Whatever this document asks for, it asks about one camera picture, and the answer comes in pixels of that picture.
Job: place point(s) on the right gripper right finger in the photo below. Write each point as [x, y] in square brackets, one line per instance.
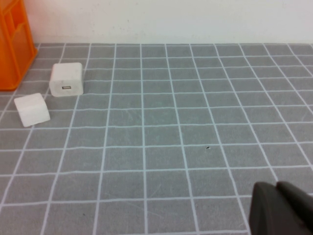
[302, 208]

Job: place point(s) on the grey checkered tablecloth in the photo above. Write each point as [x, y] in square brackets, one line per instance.
[156, 147]

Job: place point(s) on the white USB charger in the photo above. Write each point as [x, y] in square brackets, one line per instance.
[66, 76]

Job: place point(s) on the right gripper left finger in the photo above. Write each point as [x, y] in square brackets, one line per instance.
[266, 210]

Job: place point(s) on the white foam cube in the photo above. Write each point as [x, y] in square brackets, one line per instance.
[31, 110]

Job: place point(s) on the orange plastic cutlery holder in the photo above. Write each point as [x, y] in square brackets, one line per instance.
[12, 49]

